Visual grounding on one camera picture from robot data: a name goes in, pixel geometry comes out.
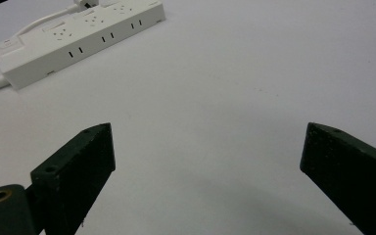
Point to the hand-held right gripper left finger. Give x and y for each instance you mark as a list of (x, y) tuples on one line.
[(78, 169)]

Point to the white power strip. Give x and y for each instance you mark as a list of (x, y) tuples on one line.
[(75, 39)]

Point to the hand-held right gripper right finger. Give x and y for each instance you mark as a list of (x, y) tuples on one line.
[(349, 176)]

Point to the white plug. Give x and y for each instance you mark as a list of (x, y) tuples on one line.
[(84, 4)]

